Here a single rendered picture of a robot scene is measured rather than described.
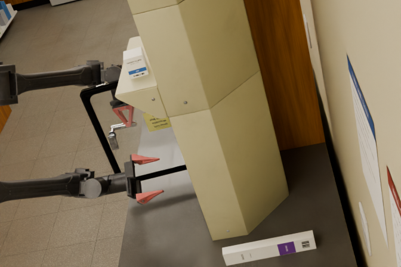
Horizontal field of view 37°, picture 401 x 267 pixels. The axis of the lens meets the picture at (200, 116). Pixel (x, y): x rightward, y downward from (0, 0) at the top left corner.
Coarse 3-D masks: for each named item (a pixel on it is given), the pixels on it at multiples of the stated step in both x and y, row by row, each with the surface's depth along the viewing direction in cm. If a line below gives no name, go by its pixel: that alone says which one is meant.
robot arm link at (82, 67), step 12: (12, 72) 163; (48, 72) 175; (60, 72) 178; (72, 72) 182; (84, 72) 186; (96, 72) 191; (12, 84) 164; (24, 84) 166; (36, 84) 170; (48, 84) 174; (60, 84) 178; (72, 84) 183; (84, 84) 187; (96, 84) 191; (12, 96) 164
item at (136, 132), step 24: (96, 96) 185; (120, 120) 190; (144, 120) 191; (168, 120) 191; (120, 144) 196; (144, 144) 196; (168, 144) 197; (120, 168) 201; (144, 168) 202; (168, 168) 202
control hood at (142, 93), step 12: (132, 48) 170; (120, 84) 155; (132, 84) 153; (144, 84) 151; (156, 84) 150; (120, 96) 151; (132, 96) 150; (144, 96) 150; (156, 96) 150; (144, 108) 153; (156, 108) 152
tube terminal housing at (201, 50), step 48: (192, 0) 139; (240, 0) 150; (144, 48) 143; (192, 48) 143; (240, 48) 154; (192, 96) 150; (240, 96) 159; (192, 144) 159; (240, 144) 164; (240, 192) 170; (288, 192) 187
